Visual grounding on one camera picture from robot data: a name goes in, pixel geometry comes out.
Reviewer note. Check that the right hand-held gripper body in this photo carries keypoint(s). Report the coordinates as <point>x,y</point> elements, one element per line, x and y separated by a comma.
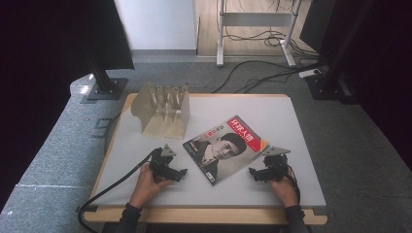
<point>276,165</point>

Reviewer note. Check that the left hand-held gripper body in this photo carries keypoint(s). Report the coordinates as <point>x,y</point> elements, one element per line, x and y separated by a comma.
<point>159,165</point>

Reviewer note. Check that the person's left hand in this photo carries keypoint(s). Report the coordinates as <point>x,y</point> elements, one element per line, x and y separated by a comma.
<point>147,187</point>

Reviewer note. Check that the person's right hand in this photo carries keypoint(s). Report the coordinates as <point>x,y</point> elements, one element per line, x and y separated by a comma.
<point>285,192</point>

